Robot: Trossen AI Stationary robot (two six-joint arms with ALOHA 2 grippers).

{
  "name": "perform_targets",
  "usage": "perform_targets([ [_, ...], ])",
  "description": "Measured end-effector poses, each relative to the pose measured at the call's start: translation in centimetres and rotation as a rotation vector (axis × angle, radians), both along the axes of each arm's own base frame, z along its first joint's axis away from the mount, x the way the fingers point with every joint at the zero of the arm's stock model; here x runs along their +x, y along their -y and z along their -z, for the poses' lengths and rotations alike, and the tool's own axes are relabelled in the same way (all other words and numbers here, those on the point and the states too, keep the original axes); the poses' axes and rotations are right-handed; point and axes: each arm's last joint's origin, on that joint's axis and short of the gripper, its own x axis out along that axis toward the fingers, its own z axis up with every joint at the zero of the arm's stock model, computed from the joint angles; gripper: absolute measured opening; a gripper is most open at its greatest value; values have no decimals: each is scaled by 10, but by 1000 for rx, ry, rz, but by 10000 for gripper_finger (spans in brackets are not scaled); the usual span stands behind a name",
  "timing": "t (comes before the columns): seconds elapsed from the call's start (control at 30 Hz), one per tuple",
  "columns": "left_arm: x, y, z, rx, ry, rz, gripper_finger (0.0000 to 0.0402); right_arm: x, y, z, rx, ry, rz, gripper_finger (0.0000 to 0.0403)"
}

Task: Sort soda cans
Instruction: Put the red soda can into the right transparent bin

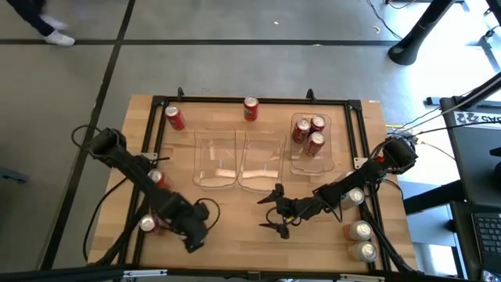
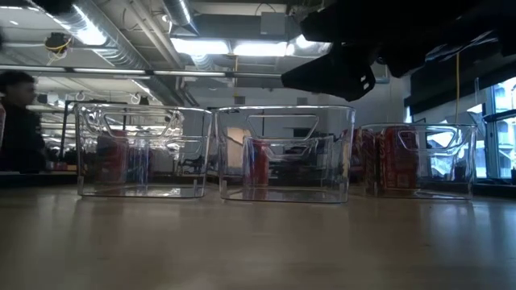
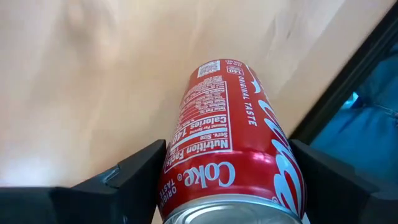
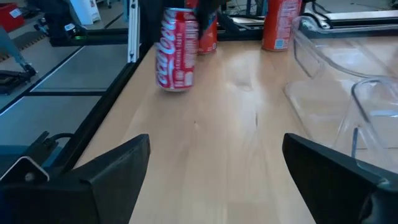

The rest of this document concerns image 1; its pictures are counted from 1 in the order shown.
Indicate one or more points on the black desk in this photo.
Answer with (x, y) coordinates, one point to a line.
(469, 164)

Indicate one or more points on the yellow floor scrap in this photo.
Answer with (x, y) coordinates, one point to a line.
(376, 28)

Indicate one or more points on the person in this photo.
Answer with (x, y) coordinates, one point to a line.
(35, 17)

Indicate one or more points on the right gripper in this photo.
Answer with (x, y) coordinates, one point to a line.
(301, 209)

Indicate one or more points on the black frame clamp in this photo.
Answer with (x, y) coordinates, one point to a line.
(180, 93)
(311, 94)

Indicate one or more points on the black cylindrical post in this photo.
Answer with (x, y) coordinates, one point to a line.
(411, 43)

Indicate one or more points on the black horizontal rig bar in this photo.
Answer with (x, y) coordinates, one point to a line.
(78, 273)

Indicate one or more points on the white orange Spindrift can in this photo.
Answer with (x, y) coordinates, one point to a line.
(360, 230)
(354, 197)
(365, 251)
(349, 172)

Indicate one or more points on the white printed label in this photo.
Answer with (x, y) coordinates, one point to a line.
(477, 117)

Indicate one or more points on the black diagonal rod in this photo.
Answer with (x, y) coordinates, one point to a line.
(481, 89)

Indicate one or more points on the black rounded object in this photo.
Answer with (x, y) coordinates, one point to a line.
(496, 164)

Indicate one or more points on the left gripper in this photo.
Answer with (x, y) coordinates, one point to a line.
(184, 215)

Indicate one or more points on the grey chair base leg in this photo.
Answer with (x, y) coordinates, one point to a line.
(13, 175)

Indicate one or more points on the black metal table frame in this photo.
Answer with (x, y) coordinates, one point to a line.
(215, 100)

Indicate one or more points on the silver metal bracket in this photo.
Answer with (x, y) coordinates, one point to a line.
(362, 278)
(145, 273)

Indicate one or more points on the black keyboard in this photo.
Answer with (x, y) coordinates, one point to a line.
(488, 237)

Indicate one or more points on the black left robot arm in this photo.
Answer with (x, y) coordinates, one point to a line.
(133, 166)

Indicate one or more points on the red Coca-Cola can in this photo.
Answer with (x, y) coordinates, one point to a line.
(317, 122)
(301, 129)
(315, 141)

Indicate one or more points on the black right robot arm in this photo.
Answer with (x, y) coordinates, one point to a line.
(352, 182)

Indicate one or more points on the clear plastic bin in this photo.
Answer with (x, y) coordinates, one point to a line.
(311, 166)
(215, 176)
(261, 180)

